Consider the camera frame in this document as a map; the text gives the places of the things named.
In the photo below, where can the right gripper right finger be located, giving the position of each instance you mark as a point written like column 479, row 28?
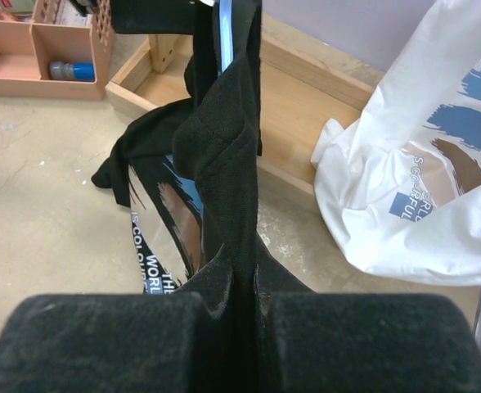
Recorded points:
column 355, row 342

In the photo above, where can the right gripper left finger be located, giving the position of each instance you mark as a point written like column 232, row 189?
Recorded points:
column 124, row 343

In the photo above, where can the black t-shirt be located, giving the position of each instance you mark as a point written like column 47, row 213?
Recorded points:
column 214, row 138

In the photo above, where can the blue wire hanger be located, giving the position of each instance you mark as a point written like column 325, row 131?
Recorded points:
column 225, row 33

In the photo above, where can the white t-shirt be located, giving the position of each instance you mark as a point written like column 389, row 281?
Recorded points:
column 400, row 188

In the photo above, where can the wooden clothes rack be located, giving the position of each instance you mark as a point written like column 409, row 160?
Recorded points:
column 304, row 83

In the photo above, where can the blue capped bottle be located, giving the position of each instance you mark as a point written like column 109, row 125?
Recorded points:
column 79, row 71

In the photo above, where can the pink desk organizer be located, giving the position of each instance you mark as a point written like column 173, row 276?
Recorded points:
column 54, row 31

